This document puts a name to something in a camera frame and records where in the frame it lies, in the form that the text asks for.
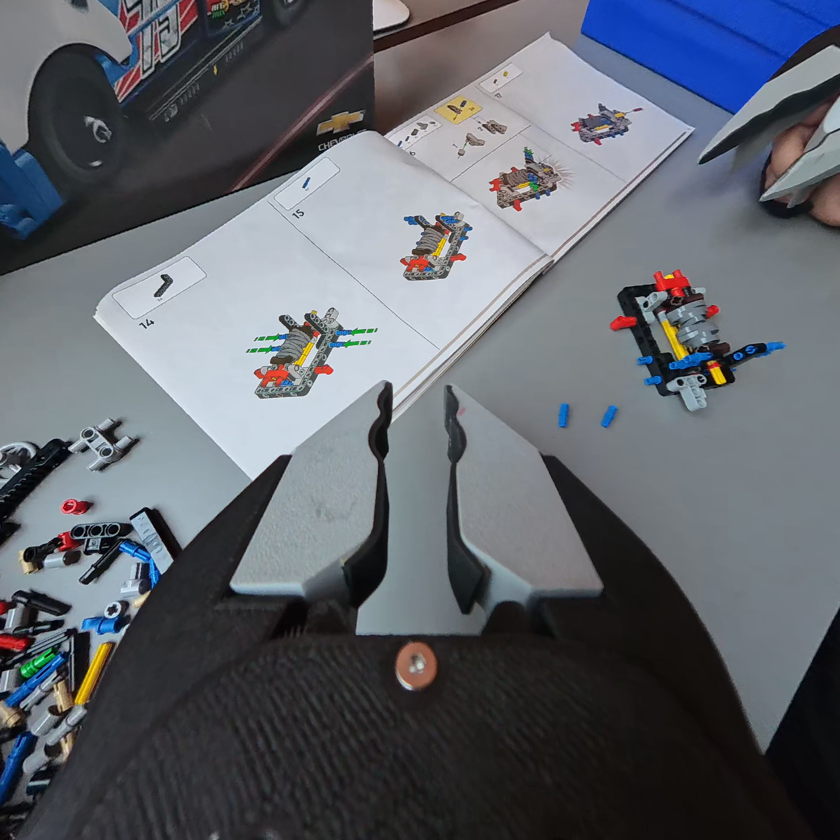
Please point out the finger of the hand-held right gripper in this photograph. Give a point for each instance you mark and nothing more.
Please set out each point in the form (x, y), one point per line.
(774, 108)
(817, 161)

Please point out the person's right hand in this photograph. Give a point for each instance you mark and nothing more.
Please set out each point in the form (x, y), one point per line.
(791, 148)

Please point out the lego engine frame assembly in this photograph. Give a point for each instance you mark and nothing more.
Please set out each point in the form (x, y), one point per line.
(689, 328)

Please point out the person's legs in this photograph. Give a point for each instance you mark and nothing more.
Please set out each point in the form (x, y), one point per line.
(814, 754)

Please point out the black car printed box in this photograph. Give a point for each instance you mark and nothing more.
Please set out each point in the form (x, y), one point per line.
(197, 131)

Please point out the blue plastic bin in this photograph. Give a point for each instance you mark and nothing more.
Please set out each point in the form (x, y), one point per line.
(656, 39)

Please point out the open instruction booklet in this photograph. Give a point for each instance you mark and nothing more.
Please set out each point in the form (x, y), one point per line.
(262, 262)

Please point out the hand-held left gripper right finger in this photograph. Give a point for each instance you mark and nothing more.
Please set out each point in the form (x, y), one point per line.
(518, 518)

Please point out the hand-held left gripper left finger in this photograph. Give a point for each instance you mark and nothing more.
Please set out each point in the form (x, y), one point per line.
(315, 512)

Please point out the pile of lego pieces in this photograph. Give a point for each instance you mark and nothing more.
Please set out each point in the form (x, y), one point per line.
(98, 530)

